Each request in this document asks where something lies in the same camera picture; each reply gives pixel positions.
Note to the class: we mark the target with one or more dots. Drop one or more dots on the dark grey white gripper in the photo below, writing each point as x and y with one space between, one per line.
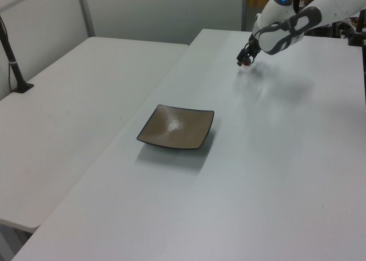
274 39

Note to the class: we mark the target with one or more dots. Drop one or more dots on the red strawberry with green top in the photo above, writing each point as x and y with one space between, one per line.
246 63

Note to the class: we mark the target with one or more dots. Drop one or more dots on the square brown ceramic plate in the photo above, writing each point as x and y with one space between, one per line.
177 129

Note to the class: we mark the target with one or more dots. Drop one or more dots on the wide black electronics box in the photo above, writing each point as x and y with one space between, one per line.
320 31

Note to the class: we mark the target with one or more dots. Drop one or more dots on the black clamp on right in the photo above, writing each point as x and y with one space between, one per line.
357 37

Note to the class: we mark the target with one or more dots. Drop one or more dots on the white side table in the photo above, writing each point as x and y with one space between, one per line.
71 100

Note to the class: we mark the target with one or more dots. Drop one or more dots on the grey metal partition post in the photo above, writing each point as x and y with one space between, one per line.
244 9
85 12

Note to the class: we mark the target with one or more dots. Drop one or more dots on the black camera stand with flat base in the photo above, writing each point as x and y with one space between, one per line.
15 69

